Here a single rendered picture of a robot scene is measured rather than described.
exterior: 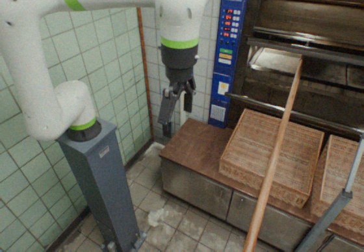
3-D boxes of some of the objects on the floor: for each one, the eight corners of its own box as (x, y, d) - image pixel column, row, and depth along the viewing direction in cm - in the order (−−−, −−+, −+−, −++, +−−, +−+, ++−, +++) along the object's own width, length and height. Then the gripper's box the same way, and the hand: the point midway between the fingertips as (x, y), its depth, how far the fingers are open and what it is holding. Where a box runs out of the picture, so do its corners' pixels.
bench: (188, 156, 252) (190, 115, 215) (492, 282, 161) (582, 248, 124) (161, 197, 214) (157, 154, 177) (536, 389, 123) (685, 386, 86)
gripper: (187, 41, 69) (185, 99, 83) (139, 80, 52) (146, 144, 66) (210, 47, 67) (204, 105, 81) (168, 89, 50) (169, 154, 64)
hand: (178, 120), depth 73 cm, fingers open, 13 cm apart
